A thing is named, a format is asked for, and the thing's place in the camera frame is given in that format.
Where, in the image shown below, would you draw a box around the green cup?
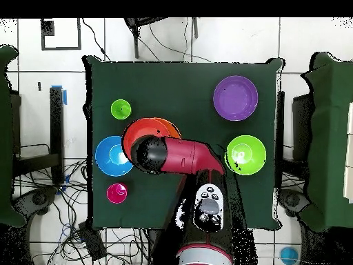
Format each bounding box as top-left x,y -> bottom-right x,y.
110,99 -> 132,121

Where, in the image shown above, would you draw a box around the red cup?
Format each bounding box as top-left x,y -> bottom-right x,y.
106,182 -> 128,204

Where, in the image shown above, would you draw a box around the tangle of cables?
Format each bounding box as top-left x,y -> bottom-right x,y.
13,158 -> 150,265

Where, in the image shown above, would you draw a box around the black table frame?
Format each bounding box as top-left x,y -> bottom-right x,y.
275,90 -> 312,188
12,86 -> 65,184

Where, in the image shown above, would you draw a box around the orange-red shallow bowl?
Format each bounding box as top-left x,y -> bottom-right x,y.
121,117 -> 174,164

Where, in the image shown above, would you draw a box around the light blue bowl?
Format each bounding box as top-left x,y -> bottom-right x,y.
94,135 -> 135,177

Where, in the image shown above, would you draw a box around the blue cup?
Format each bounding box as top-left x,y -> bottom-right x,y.
279,246 -> 299,265

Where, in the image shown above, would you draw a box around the dark green tablecloth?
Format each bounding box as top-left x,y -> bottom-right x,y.
81,55 -> 285,231

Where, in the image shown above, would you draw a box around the black floor frame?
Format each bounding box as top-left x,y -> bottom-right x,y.
40,18 -> 82,51

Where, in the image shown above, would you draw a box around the green bowl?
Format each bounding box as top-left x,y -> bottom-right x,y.
224,135 -> 268,176

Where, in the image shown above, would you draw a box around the black floor cable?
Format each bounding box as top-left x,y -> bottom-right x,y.
81,18 -> 111,62

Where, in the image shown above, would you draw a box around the purple bowl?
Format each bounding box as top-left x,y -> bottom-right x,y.
212,75 -> 259,122

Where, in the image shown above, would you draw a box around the green cloth side table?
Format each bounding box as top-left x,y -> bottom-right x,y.
0,45 -> 27,228
299,52 -> 353,233

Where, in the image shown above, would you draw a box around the large yellow-orange bowl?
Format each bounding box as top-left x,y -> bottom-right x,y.
154,117 -> 182,139

